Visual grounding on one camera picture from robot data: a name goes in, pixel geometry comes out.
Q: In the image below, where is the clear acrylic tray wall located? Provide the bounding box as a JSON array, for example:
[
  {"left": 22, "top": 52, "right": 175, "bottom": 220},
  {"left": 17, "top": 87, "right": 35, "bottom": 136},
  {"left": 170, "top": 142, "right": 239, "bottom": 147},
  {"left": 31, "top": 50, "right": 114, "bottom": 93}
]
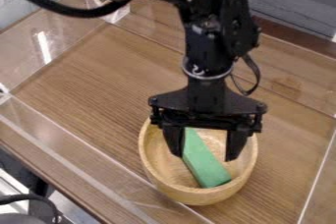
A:
[{"left": 0, "top": 92, "right": 213, "bottom": 224}]

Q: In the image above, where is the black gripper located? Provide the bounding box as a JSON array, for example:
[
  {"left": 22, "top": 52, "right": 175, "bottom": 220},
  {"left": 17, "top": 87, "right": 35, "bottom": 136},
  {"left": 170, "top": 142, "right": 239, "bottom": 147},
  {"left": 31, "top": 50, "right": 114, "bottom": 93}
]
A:
[{"left": 149, "top": 78, "right": 269, "bottom": 161}]

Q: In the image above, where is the green rectangular block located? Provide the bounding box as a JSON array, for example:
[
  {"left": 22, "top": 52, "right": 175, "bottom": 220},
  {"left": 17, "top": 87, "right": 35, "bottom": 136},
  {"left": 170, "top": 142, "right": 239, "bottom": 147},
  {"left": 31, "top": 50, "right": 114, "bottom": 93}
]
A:
[{"left": 183, "top": 128, "right": 231, "bottom": 189}]

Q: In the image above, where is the brown wooden bowl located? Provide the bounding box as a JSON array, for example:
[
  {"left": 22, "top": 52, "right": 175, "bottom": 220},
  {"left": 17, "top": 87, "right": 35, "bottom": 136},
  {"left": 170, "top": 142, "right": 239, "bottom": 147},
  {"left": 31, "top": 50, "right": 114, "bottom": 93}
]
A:
[{"left": 138, "top": 120, "right": 259, "bottom": 205}]

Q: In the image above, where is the black cable bottom left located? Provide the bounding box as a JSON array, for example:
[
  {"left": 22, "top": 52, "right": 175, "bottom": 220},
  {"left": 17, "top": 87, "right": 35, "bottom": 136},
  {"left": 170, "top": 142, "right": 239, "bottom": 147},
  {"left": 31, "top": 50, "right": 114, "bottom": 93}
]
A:
[{"left": 0, "top": 193, "right": 63, "bottom": 224}]

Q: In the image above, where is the clear acrylic corner bracket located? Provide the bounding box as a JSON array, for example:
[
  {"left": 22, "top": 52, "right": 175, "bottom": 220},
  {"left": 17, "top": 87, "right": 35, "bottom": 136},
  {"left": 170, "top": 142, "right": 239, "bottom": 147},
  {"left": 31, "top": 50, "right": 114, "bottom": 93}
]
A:
[{"left": 86, "top": 0, "right": 130, "bottom": 25}]

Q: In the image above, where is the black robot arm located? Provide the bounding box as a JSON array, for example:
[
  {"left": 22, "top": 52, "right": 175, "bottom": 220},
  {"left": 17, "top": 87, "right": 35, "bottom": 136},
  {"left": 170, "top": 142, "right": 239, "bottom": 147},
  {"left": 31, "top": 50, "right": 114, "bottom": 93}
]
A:
[{"left": 113, "top": 0, "right": 267, "bottom": 161}]

